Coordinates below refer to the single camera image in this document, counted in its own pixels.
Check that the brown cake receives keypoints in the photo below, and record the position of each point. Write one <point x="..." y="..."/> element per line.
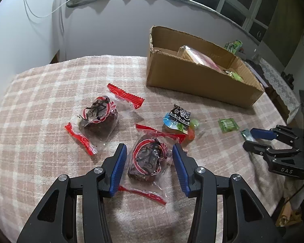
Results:
<point x="98" y="116"/>
<point x="147" y="162"/>

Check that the green paper bag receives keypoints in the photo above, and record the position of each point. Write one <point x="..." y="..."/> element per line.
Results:
<point x="234" y="46"/>

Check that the orange jelly cup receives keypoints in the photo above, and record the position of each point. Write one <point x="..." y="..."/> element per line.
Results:
<point x="173" y="126"/>

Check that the brown paper bag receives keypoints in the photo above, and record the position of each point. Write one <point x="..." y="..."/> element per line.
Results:
<point x="286" y="215"/>

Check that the white framed window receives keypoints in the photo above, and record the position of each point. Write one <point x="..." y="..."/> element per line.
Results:
<point x="250" y="15"/>

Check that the cardboard box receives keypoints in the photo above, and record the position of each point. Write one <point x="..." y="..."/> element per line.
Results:
<point x="192" y="83"/>

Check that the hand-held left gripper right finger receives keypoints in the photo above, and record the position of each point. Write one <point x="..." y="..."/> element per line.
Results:
<point x="182" y="172"/>

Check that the white lace cloth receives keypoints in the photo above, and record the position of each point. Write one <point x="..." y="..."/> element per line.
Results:
<point x="276" y="81"/>

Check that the pink bread packet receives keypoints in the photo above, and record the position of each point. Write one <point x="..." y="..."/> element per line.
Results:
<point x="200" y="58"/>

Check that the pink plaid blanket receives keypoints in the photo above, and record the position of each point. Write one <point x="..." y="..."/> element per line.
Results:
<point x="40" y="106"/>

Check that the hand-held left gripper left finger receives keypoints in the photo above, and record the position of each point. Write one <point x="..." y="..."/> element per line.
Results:
<point x="117" y="172"/>

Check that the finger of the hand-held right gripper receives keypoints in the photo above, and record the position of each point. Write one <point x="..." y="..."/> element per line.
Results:
<point x="262" y="133"/>
<point x="255" y="148"/>

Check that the small grey snack packet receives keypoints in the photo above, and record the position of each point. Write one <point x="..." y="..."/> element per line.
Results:
<point x="246" y="134"/>

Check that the small green candy packet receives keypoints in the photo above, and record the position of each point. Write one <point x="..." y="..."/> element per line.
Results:
<point x="228" y="125"/>

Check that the white wall pipe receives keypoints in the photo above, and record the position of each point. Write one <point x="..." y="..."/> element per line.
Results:
<point x="63" y="30"/>

